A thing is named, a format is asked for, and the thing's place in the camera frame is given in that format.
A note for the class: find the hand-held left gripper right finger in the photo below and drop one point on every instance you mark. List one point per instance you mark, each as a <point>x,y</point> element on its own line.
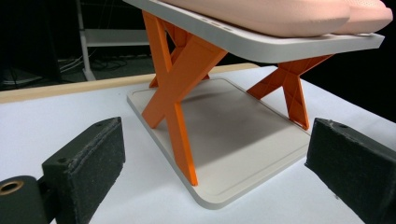
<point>351,168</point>

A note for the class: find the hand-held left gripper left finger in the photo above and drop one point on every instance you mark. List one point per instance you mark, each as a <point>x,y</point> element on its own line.
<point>90,161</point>

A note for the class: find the white rack with orange legs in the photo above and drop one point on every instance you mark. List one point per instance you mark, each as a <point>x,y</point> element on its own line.
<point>243,140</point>

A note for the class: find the pink slipper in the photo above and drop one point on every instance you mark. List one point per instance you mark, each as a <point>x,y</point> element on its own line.
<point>258,14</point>
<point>367,17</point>

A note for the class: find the white metal stand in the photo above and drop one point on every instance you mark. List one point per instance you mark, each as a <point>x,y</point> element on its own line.
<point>109,37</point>

